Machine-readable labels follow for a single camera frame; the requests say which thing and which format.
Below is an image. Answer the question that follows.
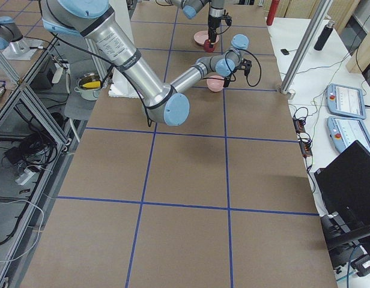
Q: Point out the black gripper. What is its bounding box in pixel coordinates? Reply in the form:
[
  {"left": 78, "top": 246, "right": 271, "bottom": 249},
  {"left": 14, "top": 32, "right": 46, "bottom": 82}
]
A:
[
  {"left": 208, "top": 16, "right": 221, "bottom": 46},
  {"left": 223, "top": 69, "right": 237, "bottom": 88}
]

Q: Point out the red apple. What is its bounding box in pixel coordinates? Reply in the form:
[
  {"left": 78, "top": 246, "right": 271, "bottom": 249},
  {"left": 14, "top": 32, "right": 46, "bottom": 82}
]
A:
[{"left": 203, "top": 39, "right": 215, "bottom": 53}]

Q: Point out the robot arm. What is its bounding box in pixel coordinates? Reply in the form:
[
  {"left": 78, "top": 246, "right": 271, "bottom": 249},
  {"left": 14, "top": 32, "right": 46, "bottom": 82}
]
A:
[
  {"left": 40, "top": 1, "right": 249, "bottom": 126},
  {"left": 156, "top": 0, "right": 231, "bottom": 52}
]

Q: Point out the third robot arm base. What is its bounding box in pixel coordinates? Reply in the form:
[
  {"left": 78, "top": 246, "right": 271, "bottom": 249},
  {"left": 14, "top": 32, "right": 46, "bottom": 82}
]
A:
[{"left": 0, "top": 16, "right": 44, "bottom": 61}]

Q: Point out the pink bowl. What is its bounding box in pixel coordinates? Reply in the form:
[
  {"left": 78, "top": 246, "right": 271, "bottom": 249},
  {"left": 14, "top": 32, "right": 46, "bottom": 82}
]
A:
[{"left": 207, "top": 76, "right": 225, "bottom": 92}]

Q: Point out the pink plate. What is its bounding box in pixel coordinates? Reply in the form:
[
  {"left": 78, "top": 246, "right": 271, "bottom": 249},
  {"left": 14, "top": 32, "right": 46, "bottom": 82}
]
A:
[{"left": 193, "top": 30, "right": 209, "bottom": 46}]

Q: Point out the small black square device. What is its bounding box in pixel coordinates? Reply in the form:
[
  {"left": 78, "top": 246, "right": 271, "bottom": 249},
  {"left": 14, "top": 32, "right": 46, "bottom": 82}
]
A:
[{"left": 281, "top": 49, "right": 290, "bottom": 55}]

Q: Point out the red fire extinguisher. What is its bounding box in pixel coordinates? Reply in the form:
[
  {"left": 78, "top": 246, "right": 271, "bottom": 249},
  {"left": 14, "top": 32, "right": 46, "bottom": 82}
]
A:
[{"left": 266, "top": 0, "right": 280, "bottom": 26}]

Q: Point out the orange black power strip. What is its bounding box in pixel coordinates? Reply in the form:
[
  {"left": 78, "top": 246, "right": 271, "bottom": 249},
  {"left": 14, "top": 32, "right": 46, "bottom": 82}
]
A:
[{"left": 293, "top": 118, "right": 306, "bottom": 134}]

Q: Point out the black water bottle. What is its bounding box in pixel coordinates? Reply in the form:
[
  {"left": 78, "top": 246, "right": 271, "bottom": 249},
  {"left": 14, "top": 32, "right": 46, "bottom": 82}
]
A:
[{"left": 314, "top": 20, "right": 336, "bottom": 51}]

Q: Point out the far blue teach pendant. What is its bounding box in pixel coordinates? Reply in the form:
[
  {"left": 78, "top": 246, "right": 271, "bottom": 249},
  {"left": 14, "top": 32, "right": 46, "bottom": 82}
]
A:
[{"left": 325, "top": 83, "right": 366, "bottom": 119}]

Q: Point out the blue teach pendant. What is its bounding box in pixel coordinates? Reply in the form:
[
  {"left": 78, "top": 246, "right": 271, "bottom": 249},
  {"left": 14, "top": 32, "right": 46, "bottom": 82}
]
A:
[
  {"left": 325, "top": 83, "right": 366, "bottom": 119},
  {"left": 327, "top": 116, "right": 370, "bottom": 153}
]

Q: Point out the near blue teach pendant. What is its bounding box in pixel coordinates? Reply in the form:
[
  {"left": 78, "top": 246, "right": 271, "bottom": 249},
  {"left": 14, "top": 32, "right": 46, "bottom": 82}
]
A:
[{"left": 327, "top": 116, "right": 370, "bottom": 153}]

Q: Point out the white pot with corn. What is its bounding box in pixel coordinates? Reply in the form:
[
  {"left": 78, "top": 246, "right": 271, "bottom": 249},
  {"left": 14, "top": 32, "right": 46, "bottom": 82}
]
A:
[{"left": 74, "top": 73, "right": 102, "bottom": 101}]

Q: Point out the black laptop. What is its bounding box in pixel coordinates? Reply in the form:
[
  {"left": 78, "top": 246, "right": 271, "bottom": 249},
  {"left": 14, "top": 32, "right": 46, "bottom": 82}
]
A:
[{"left": 314, "top": 140, "right": 370, "bottom": 225}]

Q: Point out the white power adapter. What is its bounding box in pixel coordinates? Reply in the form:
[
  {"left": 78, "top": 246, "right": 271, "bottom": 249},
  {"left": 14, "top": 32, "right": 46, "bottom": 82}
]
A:
[{"left": 15, "top": 168, "right": 35, "bottom": 186}]

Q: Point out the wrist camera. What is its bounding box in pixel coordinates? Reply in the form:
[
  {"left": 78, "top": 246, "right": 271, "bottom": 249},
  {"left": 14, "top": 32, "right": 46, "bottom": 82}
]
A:
[
  {"left": 221, "top": 11, "right": 232, "bottom": 34},
  {"left": 237, "top": 59, "right": 252, "bottom": 77}
]

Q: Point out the aluminium frame post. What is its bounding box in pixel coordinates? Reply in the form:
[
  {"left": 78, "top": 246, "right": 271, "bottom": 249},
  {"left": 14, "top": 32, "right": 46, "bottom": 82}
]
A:
[{"left": 279, "top": 0, "right": 333, "bottom": 100}]

